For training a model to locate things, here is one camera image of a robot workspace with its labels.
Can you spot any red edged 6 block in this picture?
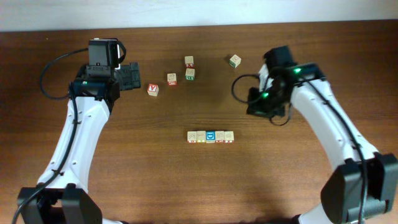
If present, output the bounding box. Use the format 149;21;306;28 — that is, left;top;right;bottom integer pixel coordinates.
224;131;234;143

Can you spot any green edged M block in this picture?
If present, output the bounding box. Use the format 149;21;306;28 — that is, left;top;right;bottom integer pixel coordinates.
185;68;195;80

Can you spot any blue D letter block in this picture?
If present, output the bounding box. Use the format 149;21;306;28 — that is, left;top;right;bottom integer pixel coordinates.
206;131;216;143

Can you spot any yellow edged wooden block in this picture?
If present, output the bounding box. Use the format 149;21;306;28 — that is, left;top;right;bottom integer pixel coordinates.
197;131;206;143

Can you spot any wooden K picture block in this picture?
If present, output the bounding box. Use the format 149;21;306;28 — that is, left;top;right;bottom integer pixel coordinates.
187;131;197;143

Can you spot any red edged 5 block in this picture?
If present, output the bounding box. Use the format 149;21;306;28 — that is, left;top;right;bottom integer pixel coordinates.
215;131;225;143

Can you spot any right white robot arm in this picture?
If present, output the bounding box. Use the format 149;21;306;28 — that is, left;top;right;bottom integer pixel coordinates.
248;62;397;223

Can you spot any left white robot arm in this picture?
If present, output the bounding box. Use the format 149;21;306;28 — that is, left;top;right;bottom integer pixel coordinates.
12;62;141;223

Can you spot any red V letter block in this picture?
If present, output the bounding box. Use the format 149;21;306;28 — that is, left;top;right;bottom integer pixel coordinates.
147;83;159;96

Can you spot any red spiral picture block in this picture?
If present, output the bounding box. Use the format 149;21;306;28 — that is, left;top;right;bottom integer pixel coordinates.
167;73;177;86

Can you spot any green edged far block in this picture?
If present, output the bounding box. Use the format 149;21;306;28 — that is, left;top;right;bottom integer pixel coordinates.
229;54;241;68

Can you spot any top red edged block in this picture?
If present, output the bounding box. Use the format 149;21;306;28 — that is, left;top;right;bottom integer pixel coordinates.
184;56;195;68

